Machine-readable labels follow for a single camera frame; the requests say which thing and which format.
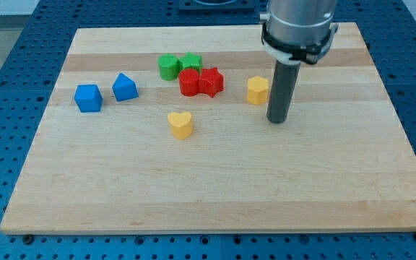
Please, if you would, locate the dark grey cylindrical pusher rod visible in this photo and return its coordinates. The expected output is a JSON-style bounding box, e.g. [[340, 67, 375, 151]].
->
[[266, 61, 300, 124]]

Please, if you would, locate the yellow hexagon block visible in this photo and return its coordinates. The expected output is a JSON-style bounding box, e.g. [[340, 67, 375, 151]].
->
[[247, 76, 269, 105]]

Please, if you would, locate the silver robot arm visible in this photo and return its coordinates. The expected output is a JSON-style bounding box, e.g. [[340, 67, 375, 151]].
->
[[261, 0, 338, 124]]

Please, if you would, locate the red star block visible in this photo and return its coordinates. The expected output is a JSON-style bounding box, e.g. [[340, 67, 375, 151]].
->
[[198, 67, 224, 98]]

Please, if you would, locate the green star block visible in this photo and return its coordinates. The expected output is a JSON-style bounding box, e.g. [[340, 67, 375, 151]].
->
[[178, 52, 203, 72]]

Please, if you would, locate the red cylinder block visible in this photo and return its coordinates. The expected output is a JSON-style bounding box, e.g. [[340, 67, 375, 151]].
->
[[178, 69, 199, 97]]

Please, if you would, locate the yellow heart block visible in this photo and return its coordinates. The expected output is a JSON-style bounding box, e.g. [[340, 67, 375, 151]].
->
[[167, 111, 194, 140]]

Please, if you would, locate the green cylinder block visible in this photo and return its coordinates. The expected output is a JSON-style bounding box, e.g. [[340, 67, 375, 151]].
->
[[157, 53, 180, 81]]

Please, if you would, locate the wooden board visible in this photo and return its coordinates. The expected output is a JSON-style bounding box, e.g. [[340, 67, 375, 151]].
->
[[0, 22, 416, 235]]

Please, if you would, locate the blue pentagon block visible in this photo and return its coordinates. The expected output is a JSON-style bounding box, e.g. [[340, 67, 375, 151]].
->
[[112, 73, 139, 102]]

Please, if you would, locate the blue cube block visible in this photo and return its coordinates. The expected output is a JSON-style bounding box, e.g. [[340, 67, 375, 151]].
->
[[74, 84, 103, 113]]

